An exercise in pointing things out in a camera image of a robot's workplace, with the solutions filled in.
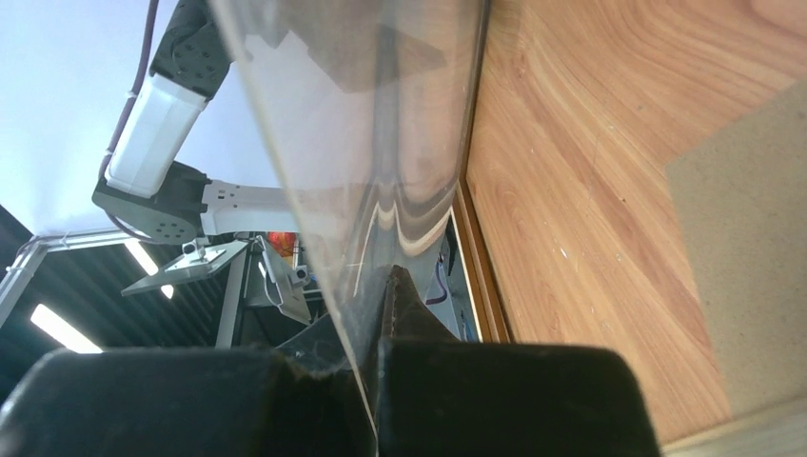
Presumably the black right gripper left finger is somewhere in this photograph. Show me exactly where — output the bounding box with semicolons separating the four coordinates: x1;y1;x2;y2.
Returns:
1;318;376;456

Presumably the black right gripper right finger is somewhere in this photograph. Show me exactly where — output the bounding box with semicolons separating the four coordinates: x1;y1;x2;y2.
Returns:
375;266;660;456

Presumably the clear acrylic sheet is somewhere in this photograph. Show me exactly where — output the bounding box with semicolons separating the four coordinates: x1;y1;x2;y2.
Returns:
212;1;489;421

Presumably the brown cardboard backing board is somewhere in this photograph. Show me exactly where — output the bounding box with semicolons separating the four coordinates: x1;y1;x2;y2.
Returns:
666;82;806;416

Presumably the light wooden picture frame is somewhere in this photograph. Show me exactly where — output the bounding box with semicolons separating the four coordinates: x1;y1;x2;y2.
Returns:
452;1;513;343

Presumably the overhead camera mount plate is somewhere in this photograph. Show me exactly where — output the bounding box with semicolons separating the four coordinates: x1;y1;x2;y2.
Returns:
121;240;247;296

